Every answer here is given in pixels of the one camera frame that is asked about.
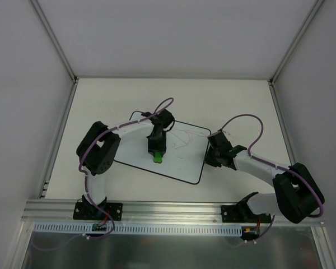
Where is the green bone-shaped eraser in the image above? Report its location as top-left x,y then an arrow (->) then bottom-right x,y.
153,152 -> 164,164

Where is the white whiteboard black frame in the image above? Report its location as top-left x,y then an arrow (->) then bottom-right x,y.
115,120 -> 211,185

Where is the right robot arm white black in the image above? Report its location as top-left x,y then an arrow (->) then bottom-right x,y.
204,131 -> 325,224

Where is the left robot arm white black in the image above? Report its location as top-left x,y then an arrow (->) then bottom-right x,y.
73,109 -> 175,220

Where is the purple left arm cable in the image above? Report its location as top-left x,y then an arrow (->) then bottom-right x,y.
78,97 -> 175,234

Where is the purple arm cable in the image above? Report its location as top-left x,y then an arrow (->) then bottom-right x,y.
78,97 -> 175,234
220,113 -> 326,244

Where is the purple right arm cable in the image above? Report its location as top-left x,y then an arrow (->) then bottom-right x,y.
220,113 -> 326,244

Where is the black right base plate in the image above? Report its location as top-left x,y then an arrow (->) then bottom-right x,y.
220,205 -> 272,224

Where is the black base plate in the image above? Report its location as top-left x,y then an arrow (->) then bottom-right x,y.
220,205 -> 272,224
72,201 -> 123,221

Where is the white slotted cable duct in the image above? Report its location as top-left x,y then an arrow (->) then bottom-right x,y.
33,222 -> 242,237

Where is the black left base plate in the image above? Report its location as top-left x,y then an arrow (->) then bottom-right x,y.
72,201 -> 123,221

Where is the aluminium mounting rail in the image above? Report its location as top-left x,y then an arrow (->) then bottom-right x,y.
21,199 -> 235,225

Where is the left aluminium frame post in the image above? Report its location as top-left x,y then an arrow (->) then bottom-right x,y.
29,1 -> 78,200

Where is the aluminium frame post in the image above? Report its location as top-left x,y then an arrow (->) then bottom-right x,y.
268,0 -> 325,163
29,1 -> 78,200

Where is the right aluminium frame post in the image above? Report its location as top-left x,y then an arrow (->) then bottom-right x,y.
268,0 -> 325,163

